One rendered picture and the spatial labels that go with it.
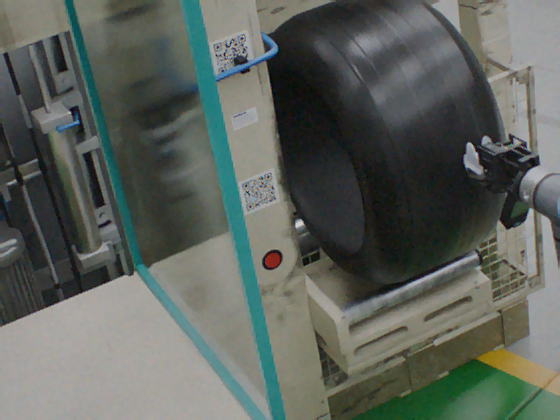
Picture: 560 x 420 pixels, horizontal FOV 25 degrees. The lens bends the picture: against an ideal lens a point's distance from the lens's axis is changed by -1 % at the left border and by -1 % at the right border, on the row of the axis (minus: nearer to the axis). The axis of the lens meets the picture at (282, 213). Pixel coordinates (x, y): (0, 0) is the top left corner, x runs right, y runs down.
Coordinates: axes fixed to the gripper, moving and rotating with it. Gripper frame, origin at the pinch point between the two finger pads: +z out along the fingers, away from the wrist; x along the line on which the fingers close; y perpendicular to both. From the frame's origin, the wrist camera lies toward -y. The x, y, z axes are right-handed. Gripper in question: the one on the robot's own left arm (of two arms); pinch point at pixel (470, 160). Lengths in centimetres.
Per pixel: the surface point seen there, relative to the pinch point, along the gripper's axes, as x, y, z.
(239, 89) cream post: 34.5, 21.2, 18.7
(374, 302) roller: 16.7, -31.6, 16.8
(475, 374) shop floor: -42, -116, 85
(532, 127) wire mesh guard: -58, -35, 65
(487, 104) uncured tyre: -7.4, 7.7, 3.7
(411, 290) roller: 8.2, -32.3, 16.4
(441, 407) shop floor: -27, -117, 79
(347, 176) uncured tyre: 2, -20, 51
